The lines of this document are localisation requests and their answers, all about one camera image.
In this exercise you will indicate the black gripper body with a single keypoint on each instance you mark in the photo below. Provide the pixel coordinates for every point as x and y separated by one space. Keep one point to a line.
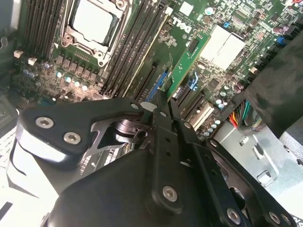
106 194

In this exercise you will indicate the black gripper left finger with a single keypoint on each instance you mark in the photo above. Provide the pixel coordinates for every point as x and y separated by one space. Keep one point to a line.
59 118

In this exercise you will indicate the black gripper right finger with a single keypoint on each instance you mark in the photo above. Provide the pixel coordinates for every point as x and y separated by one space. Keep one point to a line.
208 170

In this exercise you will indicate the green RAM stick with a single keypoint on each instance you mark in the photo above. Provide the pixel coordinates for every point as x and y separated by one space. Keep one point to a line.
187 63

